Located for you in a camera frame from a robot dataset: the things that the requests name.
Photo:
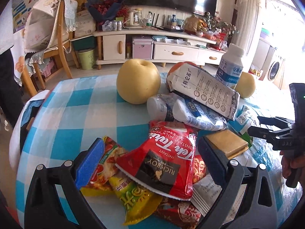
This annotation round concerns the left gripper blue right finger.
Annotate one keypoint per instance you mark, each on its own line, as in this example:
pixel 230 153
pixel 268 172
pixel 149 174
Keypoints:
pixel 215 160

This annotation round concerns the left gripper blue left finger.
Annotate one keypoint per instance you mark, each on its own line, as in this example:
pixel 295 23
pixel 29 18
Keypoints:
pixel 87 161

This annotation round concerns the green white small pouch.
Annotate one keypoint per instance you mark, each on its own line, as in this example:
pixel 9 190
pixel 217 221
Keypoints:
pixel 245 118

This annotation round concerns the red milk tea packet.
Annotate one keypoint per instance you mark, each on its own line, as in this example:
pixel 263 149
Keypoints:
pixel 164 163

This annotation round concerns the yellow snack bag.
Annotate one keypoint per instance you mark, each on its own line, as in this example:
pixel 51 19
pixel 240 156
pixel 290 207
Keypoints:
pixel 139 203

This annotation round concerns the white milk carton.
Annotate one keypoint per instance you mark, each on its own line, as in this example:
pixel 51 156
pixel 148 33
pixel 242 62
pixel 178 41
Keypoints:
pixel 198 84

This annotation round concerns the crushed white blue bottle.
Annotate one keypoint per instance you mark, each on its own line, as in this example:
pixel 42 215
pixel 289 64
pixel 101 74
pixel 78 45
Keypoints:
pixel 173 108

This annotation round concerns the red crinkled wrapper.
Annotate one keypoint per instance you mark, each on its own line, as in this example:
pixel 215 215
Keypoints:
pixel 182 213

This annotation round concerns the right hand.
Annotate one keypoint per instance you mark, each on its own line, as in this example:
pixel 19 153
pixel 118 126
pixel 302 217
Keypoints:
pixel 288 164

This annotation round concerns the white printed paper sheet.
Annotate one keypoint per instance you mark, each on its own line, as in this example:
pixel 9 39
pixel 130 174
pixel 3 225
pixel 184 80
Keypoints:
pixel 205 193

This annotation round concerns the yellow pear right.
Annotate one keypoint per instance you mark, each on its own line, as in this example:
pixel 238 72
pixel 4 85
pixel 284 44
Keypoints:
pixel 246 85

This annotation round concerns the yellow pear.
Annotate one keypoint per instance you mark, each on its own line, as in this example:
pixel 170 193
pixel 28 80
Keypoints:
pixel 246 85
pixel 137 80

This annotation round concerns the white washing machine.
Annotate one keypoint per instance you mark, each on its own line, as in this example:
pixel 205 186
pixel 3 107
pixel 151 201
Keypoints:
pixel 273 68

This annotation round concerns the white yogurt drink bottle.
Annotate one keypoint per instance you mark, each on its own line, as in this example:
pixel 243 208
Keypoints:
pixel 231 66

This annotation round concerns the yellow pear left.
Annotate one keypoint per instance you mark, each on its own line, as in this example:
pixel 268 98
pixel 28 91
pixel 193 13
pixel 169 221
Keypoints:
pixel 137 80

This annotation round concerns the person in white jacket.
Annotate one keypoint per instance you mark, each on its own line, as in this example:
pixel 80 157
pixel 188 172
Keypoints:
pixel 11 99

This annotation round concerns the red apple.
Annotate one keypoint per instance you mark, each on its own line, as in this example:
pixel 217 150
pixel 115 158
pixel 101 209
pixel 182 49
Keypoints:
pixel 177 65

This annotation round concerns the green waste bin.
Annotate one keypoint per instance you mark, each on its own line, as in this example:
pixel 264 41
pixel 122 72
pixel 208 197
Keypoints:
pixel 87 58

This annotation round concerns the cream tv cabinet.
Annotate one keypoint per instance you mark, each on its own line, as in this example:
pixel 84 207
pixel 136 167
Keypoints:
pixel 112 47

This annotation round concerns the pink storage box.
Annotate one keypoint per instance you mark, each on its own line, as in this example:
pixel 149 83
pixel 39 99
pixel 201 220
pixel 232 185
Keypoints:
pixel 142 47

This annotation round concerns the wooden chair with cover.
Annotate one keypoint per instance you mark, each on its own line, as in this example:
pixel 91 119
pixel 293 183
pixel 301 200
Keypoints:
pixel 48 33

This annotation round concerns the electric glass kettle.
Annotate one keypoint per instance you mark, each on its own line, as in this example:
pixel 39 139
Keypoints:
pixel 134 18

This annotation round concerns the white lace covered column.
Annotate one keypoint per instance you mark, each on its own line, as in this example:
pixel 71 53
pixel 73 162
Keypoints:
pixel 249 24

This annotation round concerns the dark flower bouquet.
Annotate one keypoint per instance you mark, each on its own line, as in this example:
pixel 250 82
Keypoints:
pixel 106 10

